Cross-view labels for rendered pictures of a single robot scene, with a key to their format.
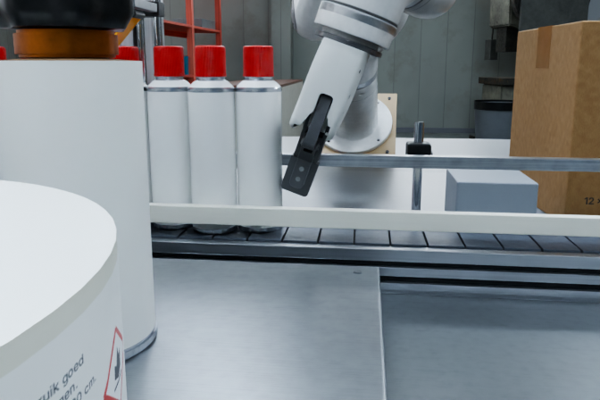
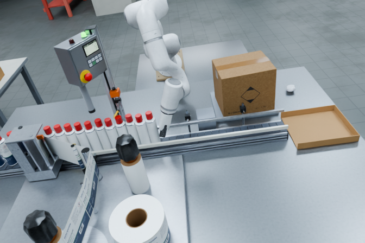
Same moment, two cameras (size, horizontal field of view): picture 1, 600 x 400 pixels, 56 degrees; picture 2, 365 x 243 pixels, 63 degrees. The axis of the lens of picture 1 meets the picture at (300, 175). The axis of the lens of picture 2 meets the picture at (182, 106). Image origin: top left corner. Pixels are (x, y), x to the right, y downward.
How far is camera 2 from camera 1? 103 cm
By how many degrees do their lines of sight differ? 25
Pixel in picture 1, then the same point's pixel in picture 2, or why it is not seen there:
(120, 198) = (143, 174)
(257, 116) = (151, 127)
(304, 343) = (172, 180)
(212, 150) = (143, 135)
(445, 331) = (195, 164)
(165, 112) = (131, 129)
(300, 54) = not seen: outside the picture
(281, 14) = not seen: outside the picture
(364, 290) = (180, 164)
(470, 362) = (199, 171)
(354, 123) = not seen: hidden behind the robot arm
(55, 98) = (134, 168)
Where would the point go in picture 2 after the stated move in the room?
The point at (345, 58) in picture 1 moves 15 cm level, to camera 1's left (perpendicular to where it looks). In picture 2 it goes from (168, 118) to (137, 125)
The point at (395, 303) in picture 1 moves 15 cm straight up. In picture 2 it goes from (186, 157) to (182, 135)
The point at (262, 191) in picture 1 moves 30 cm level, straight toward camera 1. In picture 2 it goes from (155, 139) to (166, 182)
